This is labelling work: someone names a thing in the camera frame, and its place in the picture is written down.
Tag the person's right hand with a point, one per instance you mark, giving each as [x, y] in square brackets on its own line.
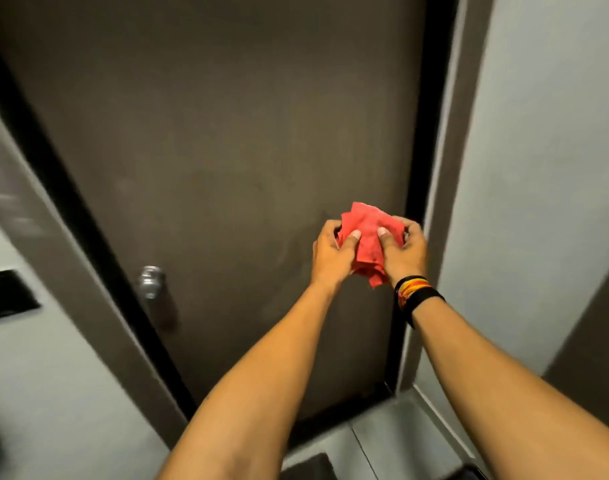
[407, 259]

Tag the person's left hand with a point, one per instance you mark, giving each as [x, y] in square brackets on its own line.
[327, 257]

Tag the person's right thumb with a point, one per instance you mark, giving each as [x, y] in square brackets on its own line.
[388, 239]

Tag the person's left thumb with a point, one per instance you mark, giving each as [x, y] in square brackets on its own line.
[348, 242]

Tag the red cleaning cloth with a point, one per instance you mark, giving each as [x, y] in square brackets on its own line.
[367, 237]

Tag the person's right forearm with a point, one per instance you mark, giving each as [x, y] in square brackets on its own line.
[504, 394]

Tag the person's left forearm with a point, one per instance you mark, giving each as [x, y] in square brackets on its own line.
[254, 389]

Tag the black wristband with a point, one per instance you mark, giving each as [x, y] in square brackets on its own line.
[420, 298]

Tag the dark brown door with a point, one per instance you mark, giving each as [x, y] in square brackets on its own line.
[224, 169]

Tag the silver door knob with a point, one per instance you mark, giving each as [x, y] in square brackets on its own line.
[150, 280]

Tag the dark door frame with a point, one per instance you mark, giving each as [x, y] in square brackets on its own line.
[434, 144]

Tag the black wall switch plate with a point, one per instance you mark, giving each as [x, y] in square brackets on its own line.
[7, 294]

